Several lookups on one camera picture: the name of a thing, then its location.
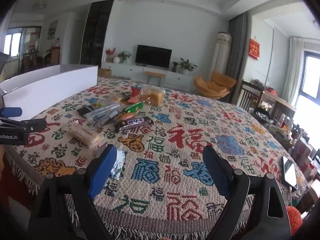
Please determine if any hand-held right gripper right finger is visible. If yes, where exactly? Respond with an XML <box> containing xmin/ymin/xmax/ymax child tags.
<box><xmin>202</xmin><ymin>144</ymin><xmax>292</xmax><ymax>240</ymax></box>

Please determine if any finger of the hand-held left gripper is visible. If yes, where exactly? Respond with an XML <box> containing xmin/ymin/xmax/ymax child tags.
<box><xmin>0</xmin><ymin>118</ymin><xmax>48</xmax><ymax>133</ymax></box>
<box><xmin>0</xmin><ymin>107</ymin><xmax>23</xmax><ymax>123</ymax></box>

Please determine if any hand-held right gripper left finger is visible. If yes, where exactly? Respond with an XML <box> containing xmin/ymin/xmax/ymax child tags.
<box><xmin>27</xmin><ymin>144</ymin><xmax>118</xmax><ymax>240</ymax></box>

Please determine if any blue and white packet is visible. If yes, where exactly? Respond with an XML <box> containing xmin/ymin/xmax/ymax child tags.
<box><xmin>109</xmin><ymin>149</ymin><xmax>127</xmax><ymax>180</ymax></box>

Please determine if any beige cracker packet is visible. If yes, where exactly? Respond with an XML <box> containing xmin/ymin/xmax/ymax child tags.
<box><xmin>67</xmin><ymin>124</ymin><xmax>108</xmax><ymax>151</ymax></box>

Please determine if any white cardboard box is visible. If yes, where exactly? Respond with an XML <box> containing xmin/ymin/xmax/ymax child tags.
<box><xmin>0</xmin><ymin>64</ymin><xmax>98</xmax><ymax>121</ymax></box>

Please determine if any brown chocolate bar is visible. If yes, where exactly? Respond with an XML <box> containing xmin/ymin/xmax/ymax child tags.
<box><xmin>114</xmin><ymin>116</ymin><xmax>154</xmax><ymax>133</ymax></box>

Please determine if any black snack packet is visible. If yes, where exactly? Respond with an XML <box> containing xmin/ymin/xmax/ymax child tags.
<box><xmin>77</xmin><ymin>104</ymin><xmax>100</xmax><ymax>117</ymax></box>

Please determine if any orange sausage bun packet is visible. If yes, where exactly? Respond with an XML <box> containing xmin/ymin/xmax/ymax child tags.
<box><xmin>114</xmin><ymin>112</ymin><xmax>137</xmax><ymax>123</ymax></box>

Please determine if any long clear snack packet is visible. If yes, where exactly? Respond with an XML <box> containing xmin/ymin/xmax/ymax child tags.
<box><xmin>85</xmin><ymin>102</ymin><xmax>121</xmax><ymax>121</ymax></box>

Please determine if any green snack bar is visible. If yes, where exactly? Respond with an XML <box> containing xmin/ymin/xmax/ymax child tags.
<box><xmin>123</xmin><ymin>102</ymin><xmax>144</xmax><ymax>113</ymax></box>

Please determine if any yellow cookie packet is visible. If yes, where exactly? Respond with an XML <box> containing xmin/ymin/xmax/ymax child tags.
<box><xmin>110</xmin><ymin>92</ymin><xmax>132</xmax><ymax>103</ymax></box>

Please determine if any red snack packet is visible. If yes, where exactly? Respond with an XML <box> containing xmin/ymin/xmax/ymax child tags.
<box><xmin>127</xmin><ymin>86</ymin><xmax>142</xmax><ymax>103</ymax></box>

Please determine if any clear bread packet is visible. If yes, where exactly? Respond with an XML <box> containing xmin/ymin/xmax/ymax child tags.
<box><xmin>139</xmin><ymin>85</ymin><xmax>166</xmax><ymax>106</ymax></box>

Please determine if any printed woven blanket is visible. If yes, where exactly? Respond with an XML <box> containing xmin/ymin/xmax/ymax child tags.
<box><xmin>4</xmin><ymin>76</ymin><xmax>309</xmax><ymax>240</ymax></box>

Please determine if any black smartphone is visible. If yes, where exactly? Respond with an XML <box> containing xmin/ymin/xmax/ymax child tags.
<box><xmin>281</xmin><ymin>156</ymin><xmax>298</xmax><ymax>190</ymax></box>

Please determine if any dark wooden chair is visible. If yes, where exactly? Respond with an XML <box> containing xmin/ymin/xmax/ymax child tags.
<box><xmin>235</xmin><ymin>80</ymin><xmax>265</xmax><ymax>108</ymax></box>

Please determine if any orange lounge chair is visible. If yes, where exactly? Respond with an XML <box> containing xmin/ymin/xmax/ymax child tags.
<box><xmin>194</xmin><ymin>70</ymin><xmax>237</xmax><ymax>99</ymax></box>

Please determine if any orange knitted ball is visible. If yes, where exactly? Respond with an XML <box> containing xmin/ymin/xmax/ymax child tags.
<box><xmin>286</xmin><ymin>206</ymin><xmax>303</xmax><ymax>235</ymax></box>

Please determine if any cluttered wooden desk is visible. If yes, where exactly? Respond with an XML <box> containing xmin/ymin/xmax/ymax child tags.
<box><xmin>252</xmin><ymin>80</ymin><xmax>320</xmax><ymax>180</ymax></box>

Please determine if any white television cabinet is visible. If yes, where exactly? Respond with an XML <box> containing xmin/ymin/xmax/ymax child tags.
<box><xmin>101</xmin><ymin>62</ymin><xmax>194</xmax><ymax>89</ymax></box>

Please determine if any red flower arrangement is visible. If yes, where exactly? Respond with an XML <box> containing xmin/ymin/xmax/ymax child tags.
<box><xmin>105</xmin><ymin>47</ymin><xmax>116</xmax><ymax>63</ymax></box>

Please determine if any wooden stool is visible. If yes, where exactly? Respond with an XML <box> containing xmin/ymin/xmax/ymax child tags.
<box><xmin>144</xmin><ymin>71</ymin><xmax>167</xmax><ymax>87</ymax></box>

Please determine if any large green potted plant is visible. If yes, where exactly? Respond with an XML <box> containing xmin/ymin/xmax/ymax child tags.
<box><xmin>179</xmin><ymin>58</ymin><xmax>198</xmax><ymax>75</ymax></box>

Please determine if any black display cabinet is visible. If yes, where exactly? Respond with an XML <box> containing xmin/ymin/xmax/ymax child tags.
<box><xmin>80</xmin><ymin>0</ymin><xmax>114</xmax><ymax>68</ymax></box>

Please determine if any leafy potted plant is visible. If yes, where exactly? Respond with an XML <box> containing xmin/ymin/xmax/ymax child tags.
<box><xmin>117</xmin><ymin>51</ymin><xmax>132</xmax><ymax>64</ymax></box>

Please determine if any grey curtain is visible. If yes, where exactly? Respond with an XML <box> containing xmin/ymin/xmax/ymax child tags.
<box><xmin>225</xmin><ymin>11</ymin><xmax>252</xmax><ymax>103</ymax></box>

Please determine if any covered standing air conditioner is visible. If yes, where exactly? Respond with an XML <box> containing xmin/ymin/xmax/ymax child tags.
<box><xmin>209</xmin><ymin>32</ymin><xmax>232</xmax><ymax>80</ymax></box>

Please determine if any black television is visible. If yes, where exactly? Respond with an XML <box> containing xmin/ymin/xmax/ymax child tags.
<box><xmin>135</xmin><ymin>44</ymin><xmax>172</xmax><ymax>68</ymax></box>

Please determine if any white sheer curtain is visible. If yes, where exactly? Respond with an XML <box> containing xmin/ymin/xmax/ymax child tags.
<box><xmin>282</xmin><ymin>37</ymin><xmax>304</xmax><ymax>103</ymax></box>

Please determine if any framed wall picture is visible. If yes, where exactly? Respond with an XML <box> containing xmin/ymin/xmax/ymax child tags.
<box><xmin>47</xmin><ymin>20</ymin><xmax>58</xmax><ymax>40</ymax></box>

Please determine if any red wall hanging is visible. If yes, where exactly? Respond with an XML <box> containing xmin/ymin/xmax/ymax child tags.
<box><xmin>248</xmin><ymin>38</ymin><xmax>260</xmax><ymax>61</ymax></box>

